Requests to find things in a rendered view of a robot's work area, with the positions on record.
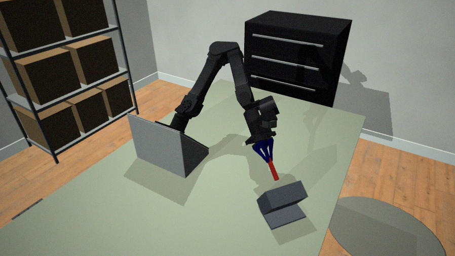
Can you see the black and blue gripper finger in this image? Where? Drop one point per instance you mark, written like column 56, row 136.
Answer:
column 269, row 143
column 262, row 144

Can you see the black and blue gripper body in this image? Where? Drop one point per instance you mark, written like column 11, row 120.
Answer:
column 259, row 137

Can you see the red peg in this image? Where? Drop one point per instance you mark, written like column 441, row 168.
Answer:
column 273, row 171

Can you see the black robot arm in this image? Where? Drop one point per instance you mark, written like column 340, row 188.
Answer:
column 220, row 54

